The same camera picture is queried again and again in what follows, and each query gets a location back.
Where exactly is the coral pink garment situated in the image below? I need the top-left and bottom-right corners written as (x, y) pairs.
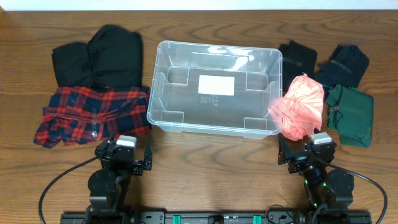
top-left (269, 73), bottom-right (324, 141)

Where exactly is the red navy plaid shirt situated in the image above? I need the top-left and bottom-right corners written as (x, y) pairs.
top-left (33, 86), bottom-right (151, 149)

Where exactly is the dark green garment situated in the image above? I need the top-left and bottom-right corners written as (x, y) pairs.
top-left (326, 85), bottom-right (374, 148)

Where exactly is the dark navy garment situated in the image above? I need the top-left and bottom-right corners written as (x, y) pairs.
top-left (315, 45), bottom-right (369, 91)

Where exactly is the black garment with tape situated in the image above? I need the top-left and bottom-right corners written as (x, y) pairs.
top-left (279, 40), bottom-right (318, 93)

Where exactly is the large black garment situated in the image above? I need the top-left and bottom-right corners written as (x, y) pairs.
top-left (52, 24), bottom-right (144, 88)

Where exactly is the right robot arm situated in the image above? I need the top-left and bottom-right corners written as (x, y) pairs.
top-left (277, 131), bottom-right (354, 210)

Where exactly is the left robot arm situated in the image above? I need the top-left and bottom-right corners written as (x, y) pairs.
top-left (88, 134), bottom-right (153, 212)

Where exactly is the clear plastic storage bin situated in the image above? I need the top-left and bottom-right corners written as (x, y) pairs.
top-left (147, 40), bottom-right (282, 139)

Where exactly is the white label in bin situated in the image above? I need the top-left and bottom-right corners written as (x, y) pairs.
top-left (198, 75), bottom-right (234, 96)

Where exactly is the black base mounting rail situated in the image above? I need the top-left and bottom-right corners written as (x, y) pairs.
top-left (60, 210), bottom-right (372, 224)

